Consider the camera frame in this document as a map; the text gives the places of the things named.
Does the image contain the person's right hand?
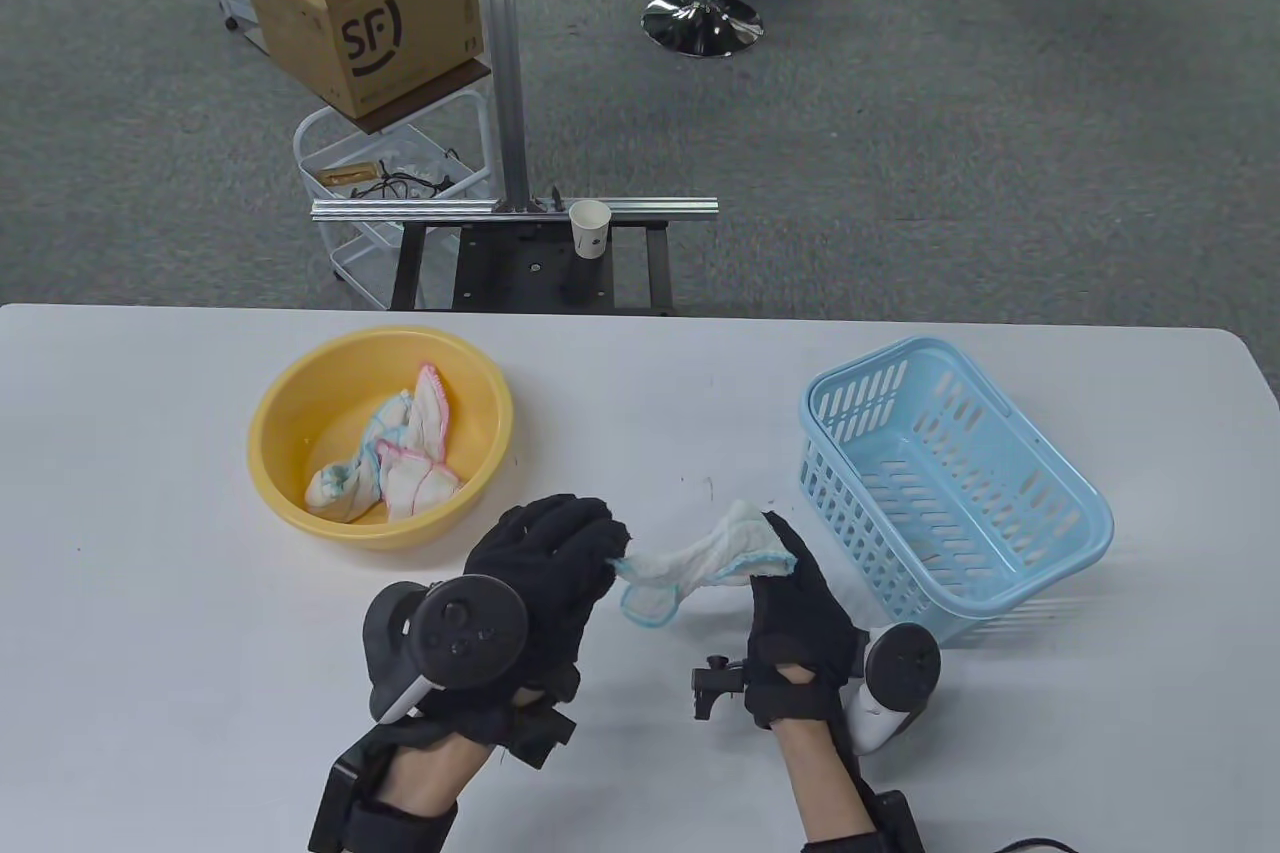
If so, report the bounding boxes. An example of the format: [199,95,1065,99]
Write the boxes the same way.
[744,510,863,731]

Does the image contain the person's left hand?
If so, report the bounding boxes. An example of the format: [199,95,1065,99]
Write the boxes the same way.
[464,493,632,706]

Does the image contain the white cloth with blue trim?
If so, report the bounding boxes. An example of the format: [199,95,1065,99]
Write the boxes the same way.
[611,499,799,632]

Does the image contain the person's left forearm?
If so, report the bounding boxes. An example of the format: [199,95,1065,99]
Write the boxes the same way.
[372,721,506,853]

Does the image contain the person's right forearm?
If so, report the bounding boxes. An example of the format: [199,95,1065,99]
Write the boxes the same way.
[775,713,873,853]

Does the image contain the black left wrist controller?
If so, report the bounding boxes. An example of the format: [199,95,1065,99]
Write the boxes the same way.
[362,575,530,726]

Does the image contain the white cloth with pink trim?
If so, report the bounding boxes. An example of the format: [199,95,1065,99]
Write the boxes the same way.
[374,363,464,523]

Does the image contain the black and white right wrist controller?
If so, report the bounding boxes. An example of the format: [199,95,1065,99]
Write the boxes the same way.
[843,622,944,755]

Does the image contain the light blue plastic basket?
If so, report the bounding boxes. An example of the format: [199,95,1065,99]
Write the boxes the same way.
[797,336,1116,649]

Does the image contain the crumpled white cloth blue trim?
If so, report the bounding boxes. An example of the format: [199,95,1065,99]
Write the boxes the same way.
[304,390,417,525]

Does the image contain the black metal base stand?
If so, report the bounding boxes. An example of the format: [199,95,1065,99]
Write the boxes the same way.
[388,222,677,315]

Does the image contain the yellow plastic basin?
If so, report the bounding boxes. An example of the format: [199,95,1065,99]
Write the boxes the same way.
[246,325,516,552]

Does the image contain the white paper cup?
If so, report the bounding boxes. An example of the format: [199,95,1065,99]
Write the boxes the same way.
[568,199,614,261]

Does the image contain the brown cardboard box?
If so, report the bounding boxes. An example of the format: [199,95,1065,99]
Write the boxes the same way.
[236,0,494,121]

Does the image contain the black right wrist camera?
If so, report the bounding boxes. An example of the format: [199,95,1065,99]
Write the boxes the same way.
[689,654,753,723]

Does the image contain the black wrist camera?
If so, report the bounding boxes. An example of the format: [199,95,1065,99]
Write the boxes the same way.
[498,691,580,773]
[689,654,753,723]

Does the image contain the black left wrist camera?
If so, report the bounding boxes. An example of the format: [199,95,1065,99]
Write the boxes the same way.
[498,691,580,773]

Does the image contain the black right forearm strap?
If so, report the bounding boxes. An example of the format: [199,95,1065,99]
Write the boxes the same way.
[800,786,927,853]

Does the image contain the black forearm strap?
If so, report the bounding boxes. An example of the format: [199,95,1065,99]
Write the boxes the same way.
[800,786,927,853]
[306,751,461,853]

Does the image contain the aluminium frame rail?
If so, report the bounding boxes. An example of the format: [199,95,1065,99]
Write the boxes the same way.
[310,195,720,225]

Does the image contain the black left forearm strap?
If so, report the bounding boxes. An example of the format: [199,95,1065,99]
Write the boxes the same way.
[306,751,461,853]

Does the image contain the white wire cart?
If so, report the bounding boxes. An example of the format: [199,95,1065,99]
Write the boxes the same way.
[292,86,493,311]

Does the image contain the bundle of black cables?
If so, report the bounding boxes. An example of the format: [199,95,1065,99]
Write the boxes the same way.
[348,151,483,202]

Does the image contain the aluminium frame post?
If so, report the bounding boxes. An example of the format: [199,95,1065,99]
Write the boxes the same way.
[472,0,532,215]

